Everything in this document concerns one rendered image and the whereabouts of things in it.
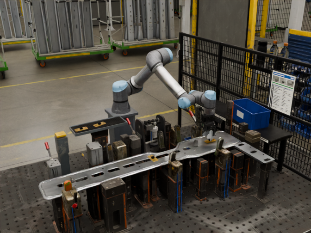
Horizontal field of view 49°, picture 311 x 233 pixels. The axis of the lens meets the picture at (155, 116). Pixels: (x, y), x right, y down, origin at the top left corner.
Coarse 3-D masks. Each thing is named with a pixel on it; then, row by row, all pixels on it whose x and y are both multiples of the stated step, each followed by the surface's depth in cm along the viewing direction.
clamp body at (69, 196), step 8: (64, 192) 178; (72, 192) 178; (64, 200) 177; (72, 200) 173; (80, 200) 176; (64, 208) 182; (72, 208) 174; (80, 208) 178; (72, 216) 177; (80, 216) 180; (72, 224) 182; (80, 224) 186; (72, 232) 182; (80, 232) 184
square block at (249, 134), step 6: (246, 132) 243; (252, 132) 242; (258, 132) 242; (246, 138) 244; (252, 138) 239; (258, 138) 241; (252, 144) 241; (258, 144) 244; (252, 162) 248; (252, 168) 250; (252, 174) 252
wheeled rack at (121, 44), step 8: (120, 0) 876; (120, 8) 883; (120, 16) 986; (112, 40) 973; (120, 40) 1005; (136, 40) 979; (144, 40) 985; (152, 40) 998; (160, 40) 984; (168, 40) 997; (176, 40) 1000; (112, 48) 1000; (120, 48) 931; (128, 48) 930; (176, 48) 1022
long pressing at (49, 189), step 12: (216, 132) 256; (180, 144) 239; (192, 144) 239; (204, 144) 239; (216, 144) 239; (228, 144) 239; (132, 156) 224; (144, 156) 224; (156, 156) 225; (168, 156) 224; (180, 156) 224; (192, 156) 224; (96, 168) 211; (108, 168) 211; (120, 168) 211; (132, 168) 210; (144, 168) 211; (48, 180) 198; (60, 180) 199; (84, 180) 199; (96, 180) 199; (48, 192) 188; (60, 192) 188
